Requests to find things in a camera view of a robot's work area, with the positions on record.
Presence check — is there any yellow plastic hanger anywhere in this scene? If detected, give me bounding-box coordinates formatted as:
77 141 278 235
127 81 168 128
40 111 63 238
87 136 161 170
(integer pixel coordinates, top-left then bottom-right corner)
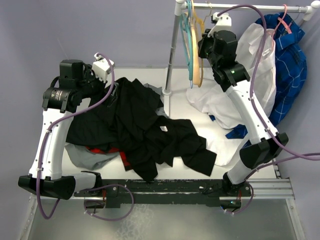
193 2 213 76

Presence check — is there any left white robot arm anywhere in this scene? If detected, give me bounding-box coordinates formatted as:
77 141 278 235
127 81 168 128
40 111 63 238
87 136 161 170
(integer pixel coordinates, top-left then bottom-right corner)
18 54 115 200

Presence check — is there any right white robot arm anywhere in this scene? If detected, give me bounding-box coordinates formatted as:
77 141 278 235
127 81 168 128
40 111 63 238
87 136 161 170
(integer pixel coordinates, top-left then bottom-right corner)
198 30 289 196

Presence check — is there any beige wooden hanger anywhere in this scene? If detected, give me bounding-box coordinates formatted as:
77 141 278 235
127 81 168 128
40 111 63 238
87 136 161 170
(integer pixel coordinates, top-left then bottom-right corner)
191 16 204 88

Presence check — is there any teal plastic hanger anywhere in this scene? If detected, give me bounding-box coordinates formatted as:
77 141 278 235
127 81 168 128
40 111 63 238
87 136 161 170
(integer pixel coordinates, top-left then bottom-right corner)
179 0 196 89

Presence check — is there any white shirt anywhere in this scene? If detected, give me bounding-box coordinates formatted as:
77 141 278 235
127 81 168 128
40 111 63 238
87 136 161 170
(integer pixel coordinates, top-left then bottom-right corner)
186 23 276 166

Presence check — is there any pink hanger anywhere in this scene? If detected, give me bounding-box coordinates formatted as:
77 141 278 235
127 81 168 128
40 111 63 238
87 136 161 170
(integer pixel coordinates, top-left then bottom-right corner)
256 4 292 62

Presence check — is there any grey shirt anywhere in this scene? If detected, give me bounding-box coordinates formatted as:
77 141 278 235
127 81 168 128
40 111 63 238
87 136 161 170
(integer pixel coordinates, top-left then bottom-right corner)
65 79 166 170

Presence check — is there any blue plaid shirt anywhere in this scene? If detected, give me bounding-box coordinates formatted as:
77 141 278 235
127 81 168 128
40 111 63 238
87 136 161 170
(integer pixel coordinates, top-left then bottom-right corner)
209 12 308 141

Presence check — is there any red black plaid shirt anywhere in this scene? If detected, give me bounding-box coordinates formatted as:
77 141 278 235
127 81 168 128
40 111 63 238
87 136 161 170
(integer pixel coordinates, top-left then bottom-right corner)
86 146 133 171

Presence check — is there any metal clothes rack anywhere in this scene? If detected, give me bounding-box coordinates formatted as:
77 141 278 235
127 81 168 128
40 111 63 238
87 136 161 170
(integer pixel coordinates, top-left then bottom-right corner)
162 0 320 115

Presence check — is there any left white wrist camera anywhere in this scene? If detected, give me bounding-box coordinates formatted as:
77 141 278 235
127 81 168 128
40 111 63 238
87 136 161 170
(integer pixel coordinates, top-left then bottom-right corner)
91 52 111 83

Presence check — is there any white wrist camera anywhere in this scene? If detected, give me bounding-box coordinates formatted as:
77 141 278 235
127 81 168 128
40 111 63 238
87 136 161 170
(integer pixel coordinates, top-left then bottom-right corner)
207 12 232 37
91 52 111 83

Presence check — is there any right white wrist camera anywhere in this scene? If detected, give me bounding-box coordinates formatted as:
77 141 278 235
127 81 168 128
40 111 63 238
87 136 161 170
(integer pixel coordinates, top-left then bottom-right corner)
207 12 232 37

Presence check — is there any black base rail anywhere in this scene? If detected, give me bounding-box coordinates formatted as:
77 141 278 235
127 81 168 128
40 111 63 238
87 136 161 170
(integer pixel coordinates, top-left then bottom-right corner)
74 179 252 208

